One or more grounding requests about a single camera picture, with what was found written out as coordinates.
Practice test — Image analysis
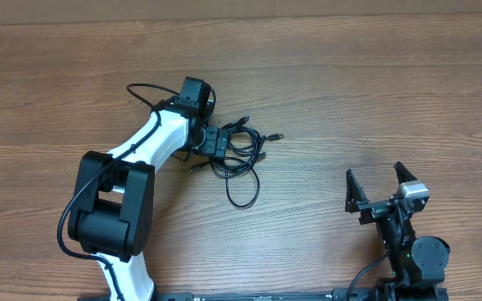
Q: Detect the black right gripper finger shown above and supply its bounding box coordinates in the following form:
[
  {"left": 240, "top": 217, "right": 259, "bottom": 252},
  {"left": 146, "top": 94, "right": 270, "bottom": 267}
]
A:
[
  {"left": 345, "top": 169, "right": 369, "bottom": 212},
  {"left": 393, "top": 161, "right": 418, "bottom": 184}
]

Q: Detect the thin black USB-C cable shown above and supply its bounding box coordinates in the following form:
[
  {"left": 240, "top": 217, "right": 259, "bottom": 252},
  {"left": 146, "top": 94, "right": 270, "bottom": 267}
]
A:
[{"left": 189, "top": 116, "right": 267, "bottom": 209}]

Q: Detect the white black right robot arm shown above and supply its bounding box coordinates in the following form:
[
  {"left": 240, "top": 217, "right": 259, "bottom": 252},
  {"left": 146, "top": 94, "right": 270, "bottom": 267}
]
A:
[{"left": 345, "top": 161, "right": 450, "bottom": 301}]

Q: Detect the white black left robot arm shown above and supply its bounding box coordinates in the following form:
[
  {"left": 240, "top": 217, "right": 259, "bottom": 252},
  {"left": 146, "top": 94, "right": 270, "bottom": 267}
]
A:
[{"left": 57, "top": 77, "right": 228, "bottom": 300}]

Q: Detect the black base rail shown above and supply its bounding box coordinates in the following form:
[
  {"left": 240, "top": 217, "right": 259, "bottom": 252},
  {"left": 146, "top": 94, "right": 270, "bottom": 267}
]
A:
[{"left": 77, "top": 288, "right": 449, "bottom": 301}]

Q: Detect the cardboard wall panel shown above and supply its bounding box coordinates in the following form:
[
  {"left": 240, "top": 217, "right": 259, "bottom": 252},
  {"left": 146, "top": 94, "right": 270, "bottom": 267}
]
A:
[{"left": 0, "top": 0, "right": 482, "bottom": 25}]

